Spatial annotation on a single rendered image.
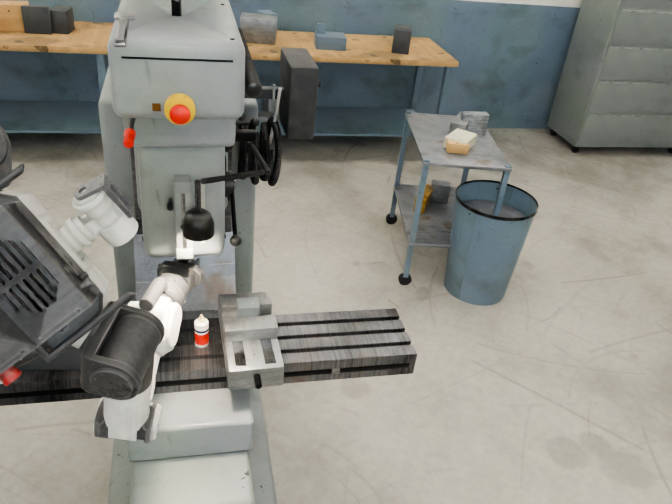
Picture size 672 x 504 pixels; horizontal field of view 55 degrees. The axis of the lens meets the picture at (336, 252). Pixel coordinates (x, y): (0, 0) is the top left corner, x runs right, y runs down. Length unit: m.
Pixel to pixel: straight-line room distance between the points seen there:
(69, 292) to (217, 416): 0.88
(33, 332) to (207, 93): 0.57
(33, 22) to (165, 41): 4.12
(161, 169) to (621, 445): 2.56
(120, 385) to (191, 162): 0.58
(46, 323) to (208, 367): 0.87
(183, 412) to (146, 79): 0.94
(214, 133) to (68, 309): 0.58
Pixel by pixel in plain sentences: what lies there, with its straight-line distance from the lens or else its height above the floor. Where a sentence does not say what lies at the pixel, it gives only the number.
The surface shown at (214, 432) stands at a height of 0.85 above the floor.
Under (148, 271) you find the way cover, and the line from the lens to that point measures 2.17.
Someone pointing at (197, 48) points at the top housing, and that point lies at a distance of 1.32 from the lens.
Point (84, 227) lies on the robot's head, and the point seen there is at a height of 1.61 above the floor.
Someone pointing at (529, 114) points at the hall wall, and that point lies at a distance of 6.95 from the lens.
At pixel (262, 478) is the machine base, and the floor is 0.20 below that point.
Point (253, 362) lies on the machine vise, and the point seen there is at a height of 1.03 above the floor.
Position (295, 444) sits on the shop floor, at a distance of 2.95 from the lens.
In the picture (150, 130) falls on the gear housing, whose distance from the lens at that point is 1.47.
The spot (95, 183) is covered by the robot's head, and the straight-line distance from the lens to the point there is 1.21.
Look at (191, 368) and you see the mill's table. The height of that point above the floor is 0.96.
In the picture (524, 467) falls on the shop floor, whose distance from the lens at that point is 3.11.
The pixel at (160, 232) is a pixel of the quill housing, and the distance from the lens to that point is 1.63.
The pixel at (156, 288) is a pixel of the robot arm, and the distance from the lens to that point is 1.58.
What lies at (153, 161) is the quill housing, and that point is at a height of 1.58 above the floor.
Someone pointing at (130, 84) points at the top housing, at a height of 1.80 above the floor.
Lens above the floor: 2.22
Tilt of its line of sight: 32 degrees down
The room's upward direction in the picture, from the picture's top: 6 degrees clockwise
